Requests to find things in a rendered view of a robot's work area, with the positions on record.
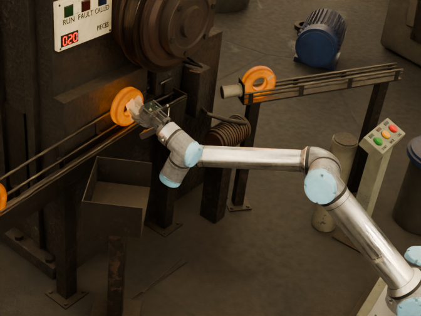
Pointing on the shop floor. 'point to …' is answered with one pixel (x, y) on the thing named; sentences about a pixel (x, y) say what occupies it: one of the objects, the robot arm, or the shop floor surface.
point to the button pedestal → (373, 172)
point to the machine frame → (75, 116)
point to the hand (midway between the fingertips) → (127, 102)
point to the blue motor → (321, 39)
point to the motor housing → (224, 138)
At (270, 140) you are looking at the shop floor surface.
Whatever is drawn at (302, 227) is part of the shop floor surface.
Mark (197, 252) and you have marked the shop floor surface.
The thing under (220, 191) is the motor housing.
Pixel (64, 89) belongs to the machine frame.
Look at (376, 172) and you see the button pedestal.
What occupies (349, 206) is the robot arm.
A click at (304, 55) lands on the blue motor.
